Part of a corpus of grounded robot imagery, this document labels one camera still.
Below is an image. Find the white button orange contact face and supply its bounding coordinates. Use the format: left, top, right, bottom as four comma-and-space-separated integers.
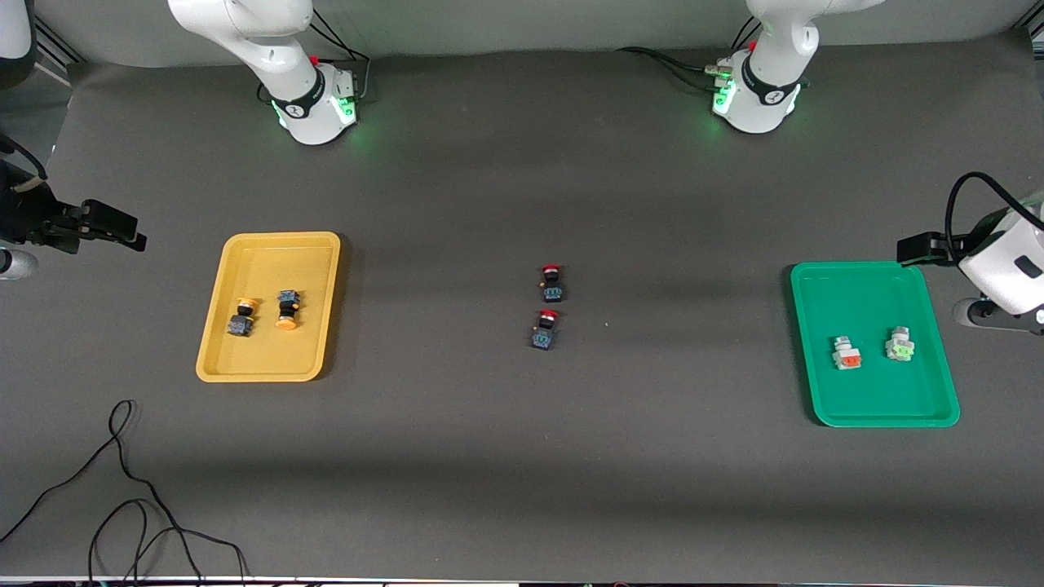
831, 334, 864, 372

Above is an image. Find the green plastic tray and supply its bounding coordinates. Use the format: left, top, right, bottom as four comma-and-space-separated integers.
790, 261, 961, 428

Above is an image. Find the yellow plastic tray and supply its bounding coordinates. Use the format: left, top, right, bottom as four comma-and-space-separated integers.
196, 232, 341, 383

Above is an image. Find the dark grey table cover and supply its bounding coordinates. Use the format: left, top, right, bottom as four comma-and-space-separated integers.
0, 33, 1044, 581

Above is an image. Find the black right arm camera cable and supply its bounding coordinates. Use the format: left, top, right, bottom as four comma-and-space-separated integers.
0, 133, 48, 184

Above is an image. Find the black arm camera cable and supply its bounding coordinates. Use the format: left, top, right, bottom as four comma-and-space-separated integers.
944, 171, 1044, 245
0, 133, 48, 184

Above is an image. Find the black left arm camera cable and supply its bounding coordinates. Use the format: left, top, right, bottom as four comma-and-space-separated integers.
944, 171, 1044, 245

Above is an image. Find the aluminium frame rail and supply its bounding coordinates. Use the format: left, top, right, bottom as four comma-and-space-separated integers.
33, 18, 85, 87

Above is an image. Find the loose black cable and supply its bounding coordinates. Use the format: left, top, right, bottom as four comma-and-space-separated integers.
0, 399, 250, 585

